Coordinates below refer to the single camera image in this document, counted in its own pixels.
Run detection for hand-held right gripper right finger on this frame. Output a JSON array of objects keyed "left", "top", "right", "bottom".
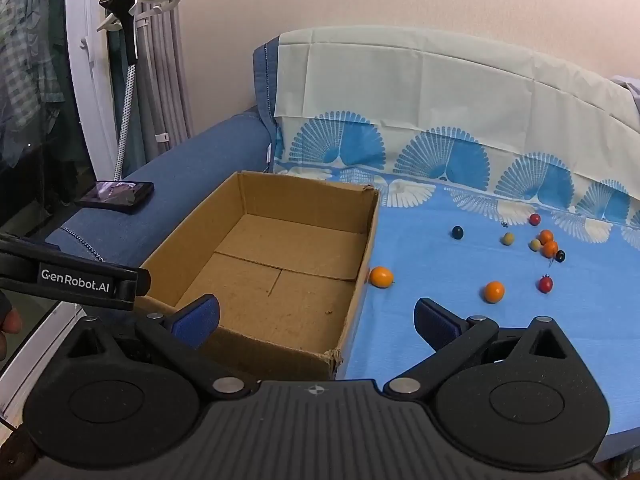
[{"left": 382, "top": 297, "right": 576, "bottom": 400}]

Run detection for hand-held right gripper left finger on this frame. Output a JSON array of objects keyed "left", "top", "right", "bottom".
[{"left": 65, "top": 294, "right": 253, "bottom": 402}]

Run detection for plaid hanging clothes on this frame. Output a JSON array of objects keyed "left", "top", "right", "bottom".
[{"left": 0, "top": 0, "right": 67, "bottom": 127}]

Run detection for brown cardboard box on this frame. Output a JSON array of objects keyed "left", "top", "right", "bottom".
[{"left": 135, "top": 170, "right": 382, "bottom": 382}]

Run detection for black smartphone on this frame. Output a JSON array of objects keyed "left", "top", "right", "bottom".
[{"left": 75, "top": 180, "right": 156, "bottom": 215}]

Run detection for grey curtain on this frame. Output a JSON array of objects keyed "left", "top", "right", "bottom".
[{"left": 134, "top": 0, "right": 195, "bottom": 167}]

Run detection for person's left hand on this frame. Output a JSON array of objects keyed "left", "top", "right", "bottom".
[{"left": 0, "top": 309, "right": 24, "bottom": 361}]

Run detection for cream and blue printed blanket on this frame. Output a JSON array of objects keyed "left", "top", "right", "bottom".
[{"left": 272, "top": 25, "right": 640, "bottom": 463}]

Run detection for blue denim sofa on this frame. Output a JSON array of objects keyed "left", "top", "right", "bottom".
[{"left": 45, "top": 37, "right": 282, "bottom": 321}]

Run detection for white window frame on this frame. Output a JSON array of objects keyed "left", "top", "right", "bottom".
[{"left": 64, "top": 0, "right": 122, "bottom": 182}]

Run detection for white window handle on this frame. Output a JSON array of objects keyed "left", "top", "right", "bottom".
[{"left": 79, "top": 35, "right": 95, "bottom": 78}]

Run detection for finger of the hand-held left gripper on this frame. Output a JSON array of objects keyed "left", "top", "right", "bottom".
[{"left": 116, "top": 267, "right": 152, "bottom": 311}]

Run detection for grey cloth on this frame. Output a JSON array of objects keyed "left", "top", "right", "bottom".
[{"left": 607, "top": 75, "right": 640, "bottom": 112}]

